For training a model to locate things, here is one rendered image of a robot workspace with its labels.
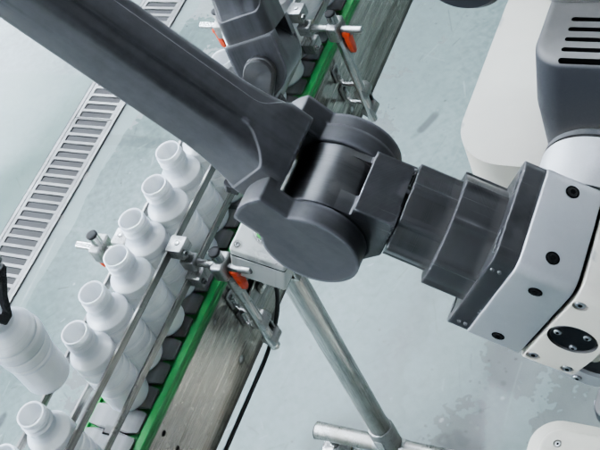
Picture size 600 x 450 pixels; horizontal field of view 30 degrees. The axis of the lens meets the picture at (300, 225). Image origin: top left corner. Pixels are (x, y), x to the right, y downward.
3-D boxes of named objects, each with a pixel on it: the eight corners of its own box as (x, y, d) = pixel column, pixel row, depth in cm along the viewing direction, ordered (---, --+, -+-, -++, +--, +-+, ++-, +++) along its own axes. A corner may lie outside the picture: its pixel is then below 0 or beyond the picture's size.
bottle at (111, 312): (167, 367, 154) (113, 302, 142) (127, 381, 155) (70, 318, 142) (162, 332, 158) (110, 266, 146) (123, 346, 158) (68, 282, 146)
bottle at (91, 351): (141, 417, 150) (84, 354, 138) (104, 412, 153) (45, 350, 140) (156, 378, 153) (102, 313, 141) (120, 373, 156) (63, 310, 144)
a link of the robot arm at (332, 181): (415, 235, 77) (437, 176, 80) (279, 178, 78) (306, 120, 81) (384, 293, 85) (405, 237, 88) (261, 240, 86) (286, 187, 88)
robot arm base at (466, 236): (549, 162, 78) (495, 240, 88) (441, 118, 78) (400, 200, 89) (516, 267, 74) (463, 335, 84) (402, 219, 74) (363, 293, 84)
